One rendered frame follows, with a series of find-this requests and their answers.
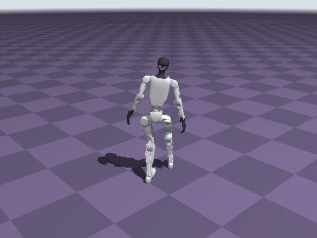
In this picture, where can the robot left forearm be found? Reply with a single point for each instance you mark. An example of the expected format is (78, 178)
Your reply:
(135, 103)

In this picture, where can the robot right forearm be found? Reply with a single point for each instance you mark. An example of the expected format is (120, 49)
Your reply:
(180, 110)

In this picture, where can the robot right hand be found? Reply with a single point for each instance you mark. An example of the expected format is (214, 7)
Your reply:
(183, 124)

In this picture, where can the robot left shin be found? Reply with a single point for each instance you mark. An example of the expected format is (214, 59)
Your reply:
(149, 156)

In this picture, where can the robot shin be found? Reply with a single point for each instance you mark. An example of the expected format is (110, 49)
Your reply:
(149, 156)
(169, 147)

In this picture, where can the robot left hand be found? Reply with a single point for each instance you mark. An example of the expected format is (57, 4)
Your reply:
(128, 116)

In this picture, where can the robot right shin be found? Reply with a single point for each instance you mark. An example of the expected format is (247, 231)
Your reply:
(169, 147)

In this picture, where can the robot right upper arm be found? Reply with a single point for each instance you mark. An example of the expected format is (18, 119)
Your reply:
(176, 91)

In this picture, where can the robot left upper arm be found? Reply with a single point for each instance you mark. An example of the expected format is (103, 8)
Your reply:
(145, 79)

